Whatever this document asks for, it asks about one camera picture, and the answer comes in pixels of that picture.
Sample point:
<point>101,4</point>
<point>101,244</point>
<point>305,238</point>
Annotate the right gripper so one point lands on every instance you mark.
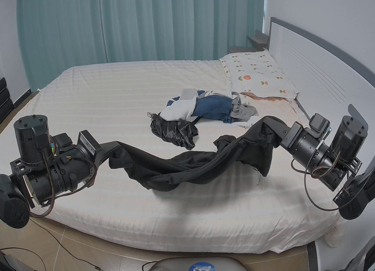
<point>307,149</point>

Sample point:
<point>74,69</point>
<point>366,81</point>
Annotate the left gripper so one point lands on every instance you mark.
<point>70,173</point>

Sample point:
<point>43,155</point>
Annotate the black T-shirt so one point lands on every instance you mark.
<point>190,167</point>

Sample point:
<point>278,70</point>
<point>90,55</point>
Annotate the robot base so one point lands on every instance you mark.
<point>181,264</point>

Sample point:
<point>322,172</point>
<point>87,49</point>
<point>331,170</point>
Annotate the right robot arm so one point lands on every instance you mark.
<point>350,135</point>

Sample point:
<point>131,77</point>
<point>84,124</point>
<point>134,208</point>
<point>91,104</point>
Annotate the bed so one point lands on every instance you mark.
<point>117,94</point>

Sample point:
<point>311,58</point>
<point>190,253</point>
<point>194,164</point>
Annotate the pile of clothes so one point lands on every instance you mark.
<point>211,107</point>

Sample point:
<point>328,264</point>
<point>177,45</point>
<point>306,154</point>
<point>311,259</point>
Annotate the white printed pillow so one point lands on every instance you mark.
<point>257,70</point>

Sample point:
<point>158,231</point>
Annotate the black shiny garment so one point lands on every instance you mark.
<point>172,130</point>

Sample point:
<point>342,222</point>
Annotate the grey bedside table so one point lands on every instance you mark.
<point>257,41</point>

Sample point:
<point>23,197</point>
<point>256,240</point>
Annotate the black chest of drawers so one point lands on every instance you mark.
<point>5,100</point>

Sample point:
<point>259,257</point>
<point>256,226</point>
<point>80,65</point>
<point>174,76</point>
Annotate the blue-green curtain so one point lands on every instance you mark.
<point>58,24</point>
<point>181,15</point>

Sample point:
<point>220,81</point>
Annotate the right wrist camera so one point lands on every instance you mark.
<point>319,125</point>

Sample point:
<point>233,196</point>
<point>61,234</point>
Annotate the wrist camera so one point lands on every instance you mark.
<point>319,125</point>
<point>64,141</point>

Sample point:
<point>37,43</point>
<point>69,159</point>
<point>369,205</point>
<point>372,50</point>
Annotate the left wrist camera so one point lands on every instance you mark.
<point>64,141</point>

